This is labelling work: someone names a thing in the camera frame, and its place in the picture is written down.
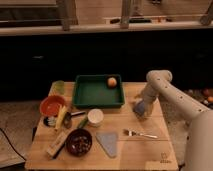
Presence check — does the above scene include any blue sponge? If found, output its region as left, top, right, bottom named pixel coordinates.
left=133, top=100, right=145, bottom=117

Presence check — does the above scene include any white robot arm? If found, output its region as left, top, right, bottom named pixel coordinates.
left=139, top=70, right=213, bottom=171

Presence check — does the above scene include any white paper cup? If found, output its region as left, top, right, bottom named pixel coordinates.
left=87, top=109, right=104, bottom=127

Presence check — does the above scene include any translucent green cup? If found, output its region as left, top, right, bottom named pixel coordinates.
left=52, top=80, right=64, bottom=95

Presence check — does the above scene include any silver fork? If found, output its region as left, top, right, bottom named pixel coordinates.
left=123, top=129, right=158, bottom=139

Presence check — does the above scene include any orange round fruit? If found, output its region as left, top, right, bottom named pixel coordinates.
left=107, top=77, right=117, bottom=88

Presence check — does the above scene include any grey triangular cloth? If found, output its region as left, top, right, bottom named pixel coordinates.
left=96, top=132, right=118, bottom=158

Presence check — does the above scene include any green plastic tray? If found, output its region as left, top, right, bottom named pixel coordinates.
left=72, top=74, right=125, bottom=108

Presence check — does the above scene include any green cucumber toy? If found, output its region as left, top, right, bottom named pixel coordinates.
left=77, top=118, right=88, bottom=129

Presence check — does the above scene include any dark bowl with food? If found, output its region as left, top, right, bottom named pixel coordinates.
left=65, top=129, right=92, bottom=157

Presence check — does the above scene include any metal ladle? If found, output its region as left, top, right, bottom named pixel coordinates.
left=63, top=111, right=85, bottom=129

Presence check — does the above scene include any yellow banana toy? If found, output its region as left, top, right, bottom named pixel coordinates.
left=55, top=106, right=67, bottom=130

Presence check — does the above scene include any orange plastic bowl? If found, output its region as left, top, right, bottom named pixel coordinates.
left=39, top=95, right=66, bottom=117

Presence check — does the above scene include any wooden block brush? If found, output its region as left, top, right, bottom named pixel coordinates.
left=46, top=132, right=67, bottom=157

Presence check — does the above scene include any black cable on floor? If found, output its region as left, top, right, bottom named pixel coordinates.
left=0, top=127, right=27, bottom=162

